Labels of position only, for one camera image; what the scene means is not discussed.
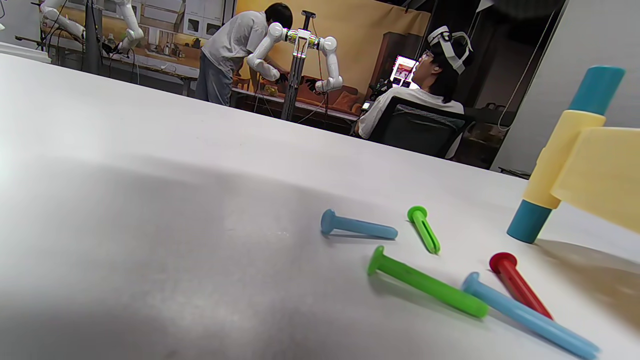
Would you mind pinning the blue toy nail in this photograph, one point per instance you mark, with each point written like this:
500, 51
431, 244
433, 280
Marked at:
530, 315
360, 227

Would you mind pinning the green toy nail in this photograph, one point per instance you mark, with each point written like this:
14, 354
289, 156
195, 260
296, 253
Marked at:
425, 231
425, 282

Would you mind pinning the red toy nail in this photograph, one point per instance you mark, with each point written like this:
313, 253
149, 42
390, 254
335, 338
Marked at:
520, 287

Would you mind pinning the yellow round tap bench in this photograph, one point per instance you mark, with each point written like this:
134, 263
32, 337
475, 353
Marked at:
600, 170

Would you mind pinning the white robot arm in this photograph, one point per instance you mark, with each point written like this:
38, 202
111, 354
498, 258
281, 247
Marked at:
60, 17
331, 60
262, 50
131, 25

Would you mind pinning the grey workbench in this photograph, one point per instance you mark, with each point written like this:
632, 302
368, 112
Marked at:
345, 116
155, 70

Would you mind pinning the black robot stand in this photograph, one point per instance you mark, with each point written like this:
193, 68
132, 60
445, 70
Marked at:
298, 75
92, 35

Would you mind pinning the black office chair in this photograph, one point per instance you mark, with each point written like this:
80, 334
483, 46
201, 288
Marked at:
415, 127

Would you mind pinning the computer monitor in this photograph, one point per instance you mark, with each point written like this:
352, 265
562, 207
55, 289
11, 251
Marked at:
402, 70

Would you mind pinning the orange room scene backdrop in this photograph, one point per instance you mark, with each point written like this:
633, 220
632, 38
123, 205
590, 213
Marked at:
360, 30

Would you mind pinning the white headset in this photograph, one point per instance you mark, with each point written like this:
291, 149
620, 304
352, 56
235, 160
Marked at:
452, 52

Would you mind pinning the kitchen scene backdrop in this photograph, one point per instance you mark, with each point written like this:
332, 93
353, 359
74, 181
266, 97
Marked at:
170, 30

